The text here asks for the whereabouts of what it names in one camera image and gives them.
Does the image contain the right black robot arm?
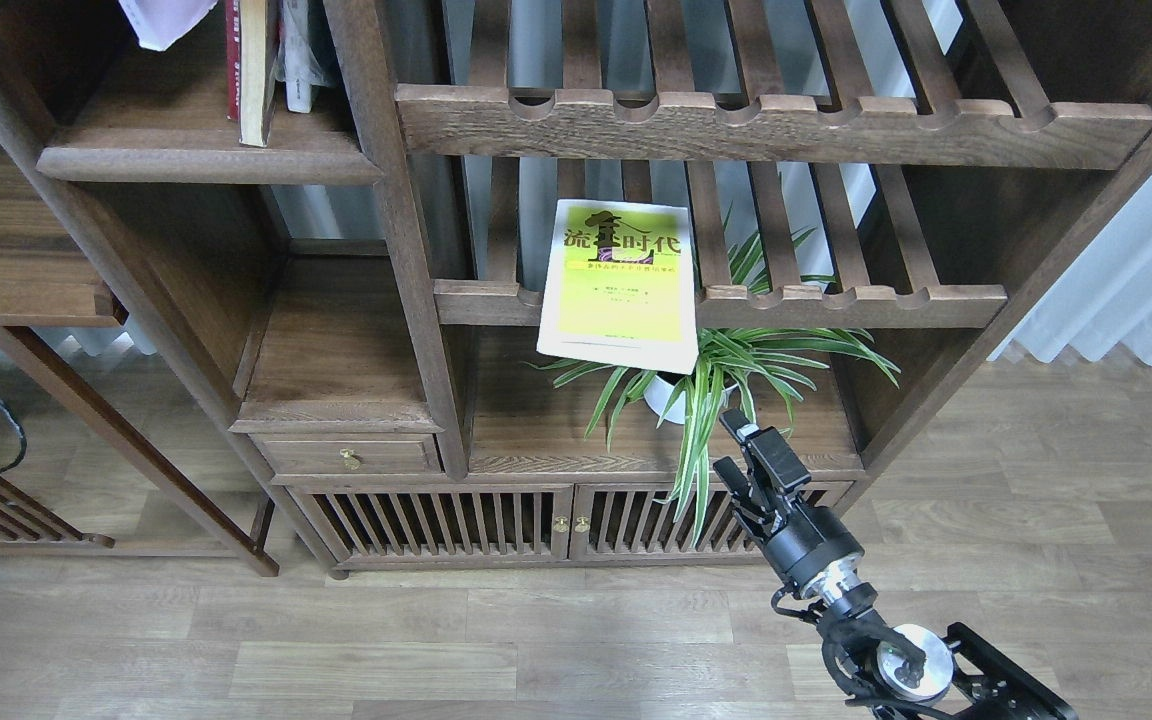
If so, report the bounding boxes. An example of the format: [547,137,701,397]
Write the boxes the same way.
[714,409,1076,719]

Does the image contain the spider plant leaves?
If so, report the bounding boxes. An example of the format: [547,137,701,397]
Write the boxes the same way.
[529,232,900,548]

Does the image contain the white plant pot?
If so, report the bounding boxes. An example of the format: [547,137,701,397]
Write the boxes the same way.
[643,372,695,425]

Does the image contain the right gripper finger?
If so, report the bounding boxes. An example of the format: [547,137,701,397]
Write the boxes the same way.
[713,457,786,546]
[719,409,812,516]

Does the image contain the white purple book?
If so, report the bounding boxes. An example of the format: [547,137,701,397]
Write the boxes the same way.
[119,0,217,53]

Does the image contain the upright tan book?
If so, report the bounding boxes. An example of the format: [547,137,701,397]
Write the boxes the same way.
[237,1,280,147]

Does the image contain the red paperback book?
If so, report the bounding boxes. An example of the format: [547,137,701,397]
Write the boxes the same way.
[221,0,241,122]

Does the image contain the yellow green book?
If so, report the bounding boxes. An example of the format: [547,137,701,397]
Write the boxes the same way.
[536,199,698,376]

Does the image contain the brass drawer knob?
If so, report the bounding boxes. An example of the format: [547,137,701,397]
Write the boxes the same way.
[339,448,362,471]

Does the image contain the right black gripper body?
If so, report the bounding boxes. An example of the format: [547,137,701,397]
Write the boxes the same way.
[764,505,864,600]

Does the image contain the brass cabinet door knobs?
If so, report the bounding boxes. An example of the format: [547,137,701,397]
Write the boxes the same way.
[550,515,591,535]

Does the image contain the dark wooden bookshelf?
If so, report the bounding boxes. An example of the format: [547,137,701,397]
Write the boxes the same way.
[0,1,1152,575]

